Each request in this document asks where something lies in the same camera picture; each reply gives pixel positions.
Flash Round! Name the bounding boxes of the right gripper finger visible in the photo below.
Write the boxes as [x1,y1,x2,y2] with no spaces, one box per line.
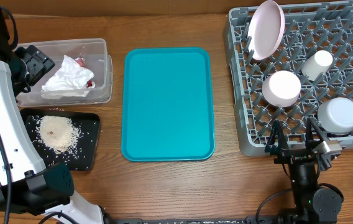
[305,118,328,151]
[265,120,289,156]

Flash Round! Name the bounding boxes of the white napkin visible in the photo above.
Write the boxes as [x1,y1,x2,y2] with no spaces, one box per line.
[42,55,89,99]

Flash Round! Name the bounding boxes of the grey small bowl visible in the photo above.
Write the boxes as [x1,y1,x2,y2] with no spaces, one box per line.
[317,97,353,135]

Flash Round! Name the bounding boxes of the red sauce packet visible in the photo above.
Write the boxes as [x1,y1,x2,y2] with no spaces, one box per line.
[75,57,95,88]

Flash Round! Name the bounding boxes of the pink bowl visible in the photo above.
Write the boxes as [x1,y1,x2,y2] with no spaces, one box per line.
[262,70,301,108]

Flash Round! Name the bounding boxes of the white paper cup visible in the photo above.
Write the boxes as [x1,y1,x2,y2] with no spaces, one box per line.
[301,50,333,81]

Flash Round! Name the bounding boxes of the white round plate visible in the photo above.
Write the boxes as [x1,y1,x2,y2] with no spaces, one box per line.
[247,1,285,60]

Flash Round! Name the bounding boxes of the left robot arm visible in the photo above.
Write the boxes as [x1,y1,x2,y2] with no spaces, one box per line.
[0,6,112,223]

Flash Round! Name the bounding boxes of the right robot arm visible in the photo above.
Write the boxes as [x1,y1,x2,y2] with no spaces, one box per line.
[255,118,344,223]

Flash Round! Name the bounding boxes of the clear plastic bin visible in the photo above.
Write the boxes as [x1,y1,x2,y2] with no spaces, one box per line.
[16,38,112,107]

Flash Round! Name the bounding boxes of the pile of rice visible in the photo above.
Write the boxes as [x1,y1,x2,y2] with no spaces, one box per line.
[39,116,78,151]

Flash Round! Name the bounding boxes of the grey dish rack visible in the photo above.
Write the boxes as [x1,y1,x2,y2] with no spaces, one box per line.
[223,1,353,156]

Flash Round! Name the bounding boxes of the black tray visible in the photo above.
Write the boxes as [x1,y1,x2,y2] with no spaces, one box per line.
[21,108,101,171]

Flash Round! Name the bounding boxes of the teal serving tray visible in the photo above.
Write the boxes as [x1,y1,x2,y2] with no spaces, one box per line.
[121,47,216,162]

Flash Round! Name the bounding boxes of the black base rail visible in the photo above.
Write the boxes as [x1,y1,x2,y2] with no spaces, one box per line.
[114,215,257,224]

